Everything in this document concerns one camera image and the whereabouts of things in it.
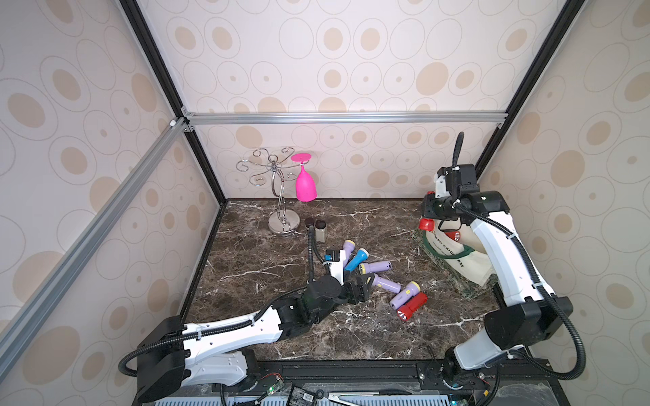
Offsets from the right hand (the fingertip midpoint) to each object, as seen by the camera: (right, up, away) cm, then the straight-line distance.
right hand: (437, 206), depth 79 cm
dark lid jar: (-42, -5, +22) cm, 48 cm away
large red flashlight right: (-6, -33, +6) cm, 35 cm away
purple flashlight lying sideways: (-21, -22, +14) cm, 33 cm away
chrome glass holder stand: (-55, -5, +30) cm, 63 cm away
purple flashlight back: (-26, -15, +21) cm, 37 cm away
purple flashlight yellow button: (-5, -28, +9) cm, 30 cm away
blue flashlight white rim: (-21, -18, +18) cm, 33 cm away
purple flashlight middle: (-14, -27, +11) cm, 32 cm away
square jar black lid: (-38, -6, +22) cm, 44 cm away
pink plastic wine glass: (-43, +9, +14) cm, 46 cm away
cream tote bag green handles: (+7, -11, -1) cm, 13 cm away
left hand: (-22, -20, -10) cm, 31 cm away
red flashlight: (-5, -5, -3) cm, 8 cm away
